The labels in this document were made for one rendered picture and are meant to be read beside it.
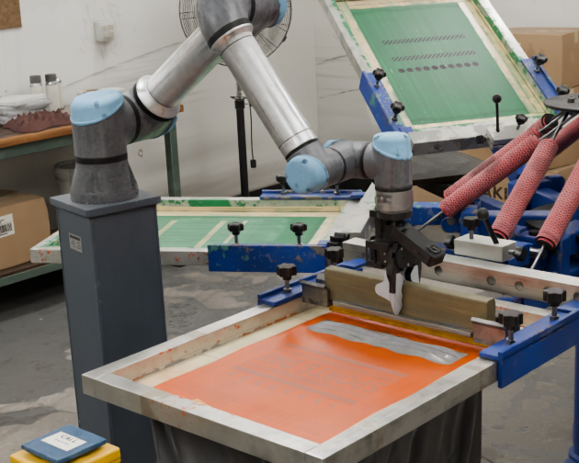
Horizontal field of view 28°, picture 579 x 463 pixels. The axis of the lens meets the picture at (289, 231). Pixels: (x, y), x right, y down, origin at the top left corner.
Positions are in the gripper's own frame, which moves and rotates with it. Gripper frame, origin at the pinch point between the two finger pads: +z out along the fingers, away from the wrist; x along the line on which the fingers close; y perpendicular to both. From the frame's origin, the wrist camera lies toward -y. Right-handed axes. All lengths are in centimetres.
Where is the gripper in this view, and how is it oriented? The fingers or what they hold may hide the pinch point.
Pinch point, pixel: (406, 306)
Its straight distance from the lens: 235.7
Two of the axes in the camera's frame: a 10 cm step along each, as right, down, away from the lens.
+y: -7.4, -1.3, 6.6
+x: -6.7, 2.2, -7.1
